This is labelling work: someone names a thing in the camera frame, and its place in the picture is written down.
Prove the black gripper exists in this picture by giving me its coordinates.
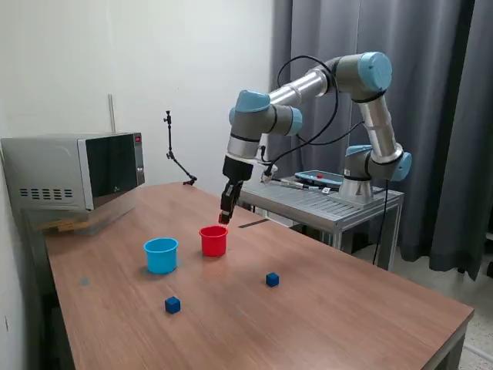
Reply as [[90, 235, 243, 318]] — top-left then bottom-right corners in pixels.
[[222, 156, 254, 224]]

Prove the red plastic cup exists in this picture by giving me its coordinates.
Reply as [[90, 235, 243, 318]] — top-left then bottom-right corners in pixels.
[[198, 225, 229, 257]]

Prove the blue plastic cup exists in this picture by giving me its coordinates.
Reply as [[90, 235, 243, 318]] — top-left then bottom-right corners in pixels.
[[143, 237, 179, 275]]

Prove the blue teach pendant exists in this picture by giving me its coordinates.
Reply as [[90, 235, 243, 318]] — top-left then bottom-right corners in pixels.
[[294, 170, 345, 186]]

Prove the grey metal robot stand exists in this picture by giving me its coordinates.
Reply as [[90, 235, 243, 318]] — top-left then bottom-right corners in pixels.
[[234, 175, 405, 271]]

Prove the wooden block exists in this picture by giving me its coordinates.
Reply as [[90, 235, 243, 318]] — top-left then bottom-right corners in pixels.
[[42, 217, 92, 234]]

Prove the silver microwave oven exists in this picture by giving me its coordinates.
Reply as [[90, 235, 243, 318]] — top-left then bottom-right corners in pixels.
[[0, 132, 146, 213]]

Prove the grey curtain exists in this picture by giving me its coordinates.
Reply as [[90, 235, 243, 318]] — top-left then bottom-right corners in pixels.
[[267, 0, 493, 282]]

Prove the thin black tool with cord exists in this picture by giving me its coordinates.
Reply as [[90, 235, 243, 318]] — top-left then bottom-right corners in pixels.
[[269, 177, 328, 192]]

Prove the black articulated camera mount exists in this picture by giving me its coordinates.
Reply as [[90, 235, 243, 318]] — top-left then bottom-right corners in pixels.
[[163, 109, 198, 187]]

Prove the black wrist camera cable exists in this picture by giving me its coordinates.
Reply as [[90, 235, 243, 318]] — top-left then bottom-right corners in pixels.
[[260, 55, 367, 174]]

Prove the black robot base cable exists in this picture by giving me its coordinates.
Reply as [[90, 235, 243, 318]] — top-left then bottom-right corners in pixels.
[[372, 180, 387, 266]]

